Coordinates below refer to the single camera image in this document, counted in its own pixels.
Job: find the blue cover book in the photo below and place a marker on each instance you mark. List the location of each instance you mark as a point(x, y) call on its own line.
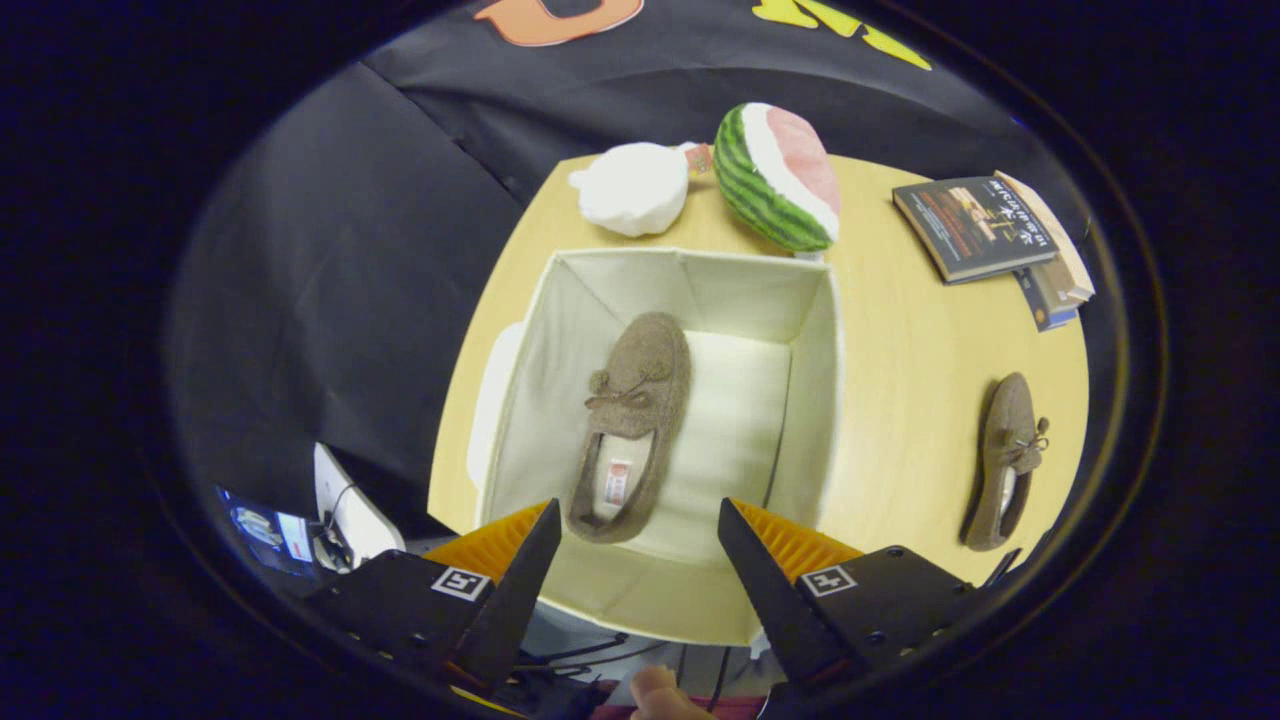
point(1045, 312)

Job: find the cream fabric storage box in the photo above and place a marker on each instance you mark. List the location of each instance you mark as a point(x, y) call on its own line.
point(740, 400)

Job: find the black cover book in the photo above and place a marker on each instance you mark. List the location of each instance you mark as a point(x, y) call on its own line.
point(970, 225)

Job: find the white flat device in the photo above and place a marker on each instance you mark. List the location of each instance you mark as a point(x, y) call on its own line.
point(355, 515)

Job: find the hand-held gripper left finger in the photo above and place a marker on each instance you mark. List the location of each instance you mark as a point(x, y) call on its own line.
point(520, 590)

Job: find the brown fuzzy slipper shoe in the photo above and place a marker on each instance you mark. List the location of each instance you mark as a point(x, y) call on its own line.
point(640, 380)
point(1005, 440)

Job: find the device with lit screen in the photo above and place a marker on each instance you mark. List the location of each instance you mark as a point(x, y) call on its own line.
point(262, 530)

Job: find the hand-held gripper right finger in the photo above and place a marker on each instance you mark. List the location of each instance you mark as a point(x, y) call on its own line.
point(765, 590)

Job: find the white plush toy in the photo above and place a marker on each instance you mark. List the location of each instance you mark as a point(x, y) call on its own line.
point(630, 190)

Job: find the watermelon slice plush toy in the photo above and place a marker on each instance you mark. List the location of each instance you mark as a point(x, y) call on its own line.
point(770, 190)

